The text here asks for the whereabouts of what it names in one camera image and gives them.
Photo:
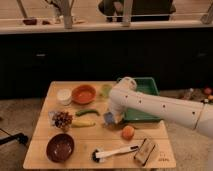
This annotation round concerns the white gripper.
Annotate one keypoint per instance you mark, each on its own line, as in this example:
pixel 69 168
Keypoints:
pixel 118 115

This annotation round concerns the blue grey sponge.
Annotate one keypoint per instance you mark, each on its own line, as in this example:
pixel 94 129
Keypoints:
pixel 109 118

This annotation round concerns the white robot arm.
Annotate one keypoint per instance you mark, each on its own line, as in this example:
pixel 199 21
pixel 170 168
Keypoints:
pixel 191 114

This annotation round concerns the orange fruit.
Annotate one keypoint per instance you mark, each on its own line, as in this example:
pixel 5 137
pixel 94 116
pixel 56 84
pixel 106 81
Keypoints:
pixel 128 132

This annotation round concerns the light green cup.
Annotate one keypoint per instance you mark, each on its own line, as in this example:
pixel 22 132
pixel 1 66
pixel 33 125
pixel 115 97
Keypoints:
pixel 105 89

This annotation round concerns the green pepper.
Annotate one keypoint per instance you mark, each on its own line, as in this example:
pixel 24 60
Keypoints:
pixel 86 111

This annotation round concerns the orange bowl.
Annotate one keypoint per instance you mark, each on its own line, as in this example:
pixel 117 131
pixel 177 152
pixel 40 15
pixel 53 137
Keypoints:
pixel 83 94

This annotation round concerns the green plastic tray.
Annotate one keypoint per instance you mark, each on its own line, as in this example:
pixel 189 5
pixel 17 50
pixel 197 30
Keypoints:
pixel 146 86

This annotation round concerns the yellow banana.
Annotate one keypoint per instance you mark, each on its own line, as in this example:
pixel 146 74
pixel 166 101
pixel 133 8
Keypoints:
pixel 79 124

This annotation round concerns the wooden block box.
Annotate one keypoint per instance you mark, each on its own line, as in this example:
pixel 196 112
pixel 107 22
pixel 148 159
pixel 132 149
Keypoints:
pixel 144 152

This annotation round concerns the white dish brush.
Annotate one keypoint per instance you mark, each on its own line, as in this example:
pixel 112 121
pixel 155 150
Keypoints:
pixel 98 156

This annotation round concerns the wooden folding table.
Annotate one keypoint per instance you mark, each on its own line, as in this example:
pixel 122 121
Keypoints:
pixel 87 139

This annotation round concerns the bunch of purple grapes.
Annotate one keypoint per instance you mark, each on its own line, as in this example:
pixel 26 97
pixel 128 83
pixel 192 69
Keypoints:
pixel 62 120

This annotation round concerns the white cup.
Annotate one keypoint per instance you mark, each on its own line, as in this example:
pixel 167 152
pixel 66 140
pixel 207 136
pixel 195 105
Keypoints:
pixel 64 96

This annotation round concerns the dark brown bowl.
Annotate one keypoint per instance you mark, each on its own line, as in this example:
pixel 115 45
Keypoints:
pixel 60 148

